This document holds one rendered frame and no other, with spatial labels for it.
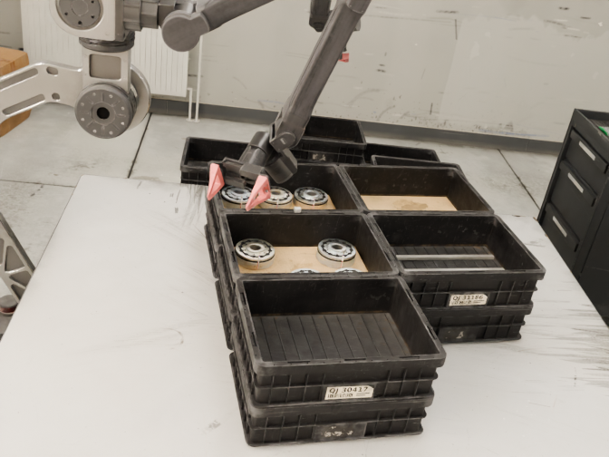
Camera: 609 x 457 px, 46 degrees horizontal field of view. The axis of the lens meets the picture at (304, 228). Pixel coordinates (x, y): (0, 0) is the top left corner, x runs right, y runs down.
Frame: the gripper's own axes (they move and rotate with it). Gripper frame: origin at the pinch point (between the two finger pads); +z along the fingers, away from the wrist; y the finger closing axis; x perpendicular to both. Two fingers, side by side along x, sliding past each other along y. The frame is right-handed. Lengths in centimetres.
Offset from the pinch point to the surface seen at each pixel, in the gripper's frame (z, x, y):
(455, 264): -31, -46, -46
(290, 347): 20.1, -19.3, -21.4
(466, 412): 12, -40, -60
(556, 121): -301, -248, -54
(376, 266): -13.9, -31.6, -29.1
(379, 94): -256, -214, 59
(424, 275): -11, -25, -42
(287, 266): -6.4, -31.6, -7.5
